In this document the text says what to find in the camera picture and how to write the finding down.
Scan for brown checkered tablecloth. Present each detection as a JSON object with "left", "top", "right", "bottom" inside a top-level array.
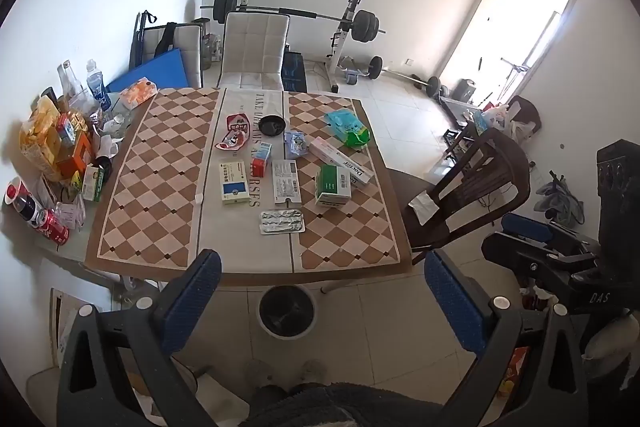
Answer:
[{"left": 84, "top": 87, "right": 413, "bottom": 280}]

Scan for silver blister pack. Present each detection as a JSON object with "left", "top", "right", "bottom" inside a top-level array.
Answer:
[{"left": 259, "top": 209, "right": 306, "bottom": 236}]

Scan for white squat rack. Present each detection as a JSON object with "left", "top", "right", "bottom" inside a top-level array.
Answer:
[{"left": 235, "top": 0, "right": 366, "bottom": 94}]

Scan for clear glass bottle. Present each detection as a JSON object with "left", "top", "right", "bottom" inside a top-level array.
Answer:
[{"left": 57, "top": 61, "right": 91, "bottom": 112}]

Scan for black plate barbell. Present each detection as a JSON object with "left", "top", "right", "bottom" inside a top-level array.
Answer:
[{"left": 200, "top": 0, "right": 387, "bottom": 42}]

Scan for yellow snack bag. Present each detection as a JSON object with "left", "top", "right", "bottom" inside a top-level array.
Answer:
[{"left": 19, "top": 96, "right": 66, "bottom": 180}]

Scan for small green white box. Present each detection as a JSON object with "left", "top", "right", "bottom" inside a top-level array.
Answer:
[{"left": 81, "top": 164, "right": 106, "bottom": 202}]

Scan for grey cloth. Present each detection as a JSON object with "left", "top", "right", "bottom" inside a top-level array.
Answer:
[{"left": 534, "top": 172, "right": 585, "bottom": 228}]

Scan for person's grey slipper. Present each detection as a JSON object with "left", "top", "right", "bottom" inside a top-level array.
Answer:
[{"left": 300, "top": 359, "right": 328, "bottom": 388}]

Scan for small blue packet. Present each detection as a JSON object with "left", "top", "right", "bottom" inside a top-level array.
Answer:
[{"left": 284, "top": 130, "right": 310, "bottom": 160}]

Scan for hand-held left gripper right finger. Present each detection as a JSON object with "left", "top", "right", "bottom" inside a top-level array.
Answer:
[{"left": 424, "top": 249, "right": 591, "bottom": 427}]

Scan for orange snack packet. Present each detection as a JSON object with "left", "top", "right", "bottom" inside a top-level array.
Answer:
[{"left": 500, "top": 347, "right": 531, "bottom": 413}]

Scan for long white box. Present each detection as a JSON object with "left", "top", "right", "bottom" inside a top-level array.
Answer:
[{"left": 308, "top": 137, "right": 376, "bottom": 188}]

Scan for white framed board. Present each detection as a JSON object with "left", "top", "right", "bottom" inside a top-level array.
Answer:
[{"left": 49, "top": 288, "right": 103, "bottom": 370}]

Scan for white round trash bin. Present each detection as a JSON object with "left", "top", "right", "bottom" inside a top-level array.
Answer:
[{"left": 257, "top": 285, "right": 318, "bottom": 339}]

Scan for small floor barbell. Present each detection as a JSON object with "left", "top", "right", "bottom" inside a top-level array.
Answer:
[{"left": 367, "top": 55, "right": 443, "bottom": 98}]

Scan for black blue box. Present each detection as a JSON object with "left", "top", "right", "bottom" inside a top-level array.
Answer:
[{"left": 281, "top": 52, "right": 307, "bottom": 92}]

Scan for blue label water bottle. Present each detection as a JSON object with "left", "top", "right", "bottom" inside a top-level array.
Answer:
[{"left": 86, "top": 59, "right": 112, "bottom": 110}]

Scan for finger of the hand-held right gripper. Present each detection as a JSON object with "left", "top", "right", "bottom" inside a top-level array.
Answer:
[
  {"left": 481, "top": 231, "right": 600, "bottom": 290},
  {"left": 501, "top": 213, "right": 601, "bottom": 253}
]

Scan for orange box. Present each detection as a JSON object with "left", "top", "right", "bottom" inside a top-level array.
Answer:
[{"left": 55, "top": 132, "right": 96, "bottom": 180}]

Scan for red white snack packet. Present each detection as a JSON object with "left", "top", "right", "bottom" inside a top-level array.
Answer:
[{"left": 214, "top": 113, "right": 252, "bottom": 152}]

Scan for white padded chair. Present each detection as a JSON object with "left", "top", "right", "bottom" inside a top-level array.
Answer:
[
  {"left": 142, "top": 22, "right": 206, "bottom": 88},
  {"left": 216, "top": 11, "right": 291, "bottom": 92}
]

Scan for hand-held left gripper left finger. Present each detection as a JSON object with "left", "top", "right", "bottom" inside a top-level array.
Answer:
[{"left": 56, "top": 249, "right": 251, "bottom": 427}]

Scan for red soda can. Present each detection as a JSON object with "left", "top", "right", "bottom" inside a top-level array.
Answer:
[{"left": 35, "top": 208, "right": 71, "bottom": 247}]

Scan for blue green rice bag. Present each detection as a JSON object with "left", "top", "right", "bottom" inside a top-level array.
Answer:
[{"left": 325, "top": 109, "right": 371, "bottom": 150}]

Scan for blue white medicine box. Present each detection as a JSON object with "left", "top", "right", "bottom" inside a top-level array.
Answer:
[{"left": 217, "top": 161, "right": 251, "bottom": 206}]

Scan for white tissue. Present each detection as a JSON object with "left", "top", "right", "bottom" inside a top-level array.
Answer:
[{"left": 407, "top": 193, "right": 441, "bottom": 225}]

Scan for red white milk carton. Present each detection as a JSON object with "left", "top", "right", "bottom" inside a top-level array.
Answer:
[{"left": 251, "top": 142, "right": 274, "bottom": 179}]

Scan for black ashtray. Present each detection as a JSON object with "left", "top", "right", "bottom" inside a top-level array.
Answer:
[{"left": 260, "top": 116, "right": 287, "bottom": 138}]

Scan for white flat sachet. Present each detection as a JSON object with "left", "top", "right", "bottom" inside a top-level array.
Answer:
[{"left": 271, "top": 159, "right": 302, "bottom": 206}]

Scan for dark folded frame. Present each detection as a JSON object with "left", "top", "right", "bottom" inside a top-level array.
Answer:
[{"left": 131, "top": 10, "right": 157, "bottom": 70}]

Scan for black strap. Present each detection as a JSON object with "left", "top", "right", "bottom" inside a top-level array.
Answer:
[{"left": 154, "top": 22, "right": 178, "bottom": 58}]

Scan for grey bucket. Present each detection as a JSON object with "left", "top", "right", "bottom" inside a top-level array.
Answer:
[{"left": 452, "top": 78, "right": 477, "bottom": 102}]

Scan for orange tissue pack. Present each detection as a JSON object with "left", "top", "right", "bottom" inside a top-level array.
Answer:
[{"left": 119, "top": 78, "right": 158, "bottom": 110}]

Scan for blue foam mat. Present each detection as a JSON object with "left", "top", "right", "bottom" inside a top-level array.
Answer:
[{"left": 106, "top": 48, "right": 191, "bottom": 94}]

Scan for white plastic bags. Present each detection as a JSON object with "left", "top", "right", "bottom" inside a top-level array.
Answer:
[{"left": 482, "top": 103, "right": 533, "bottom": 140}]

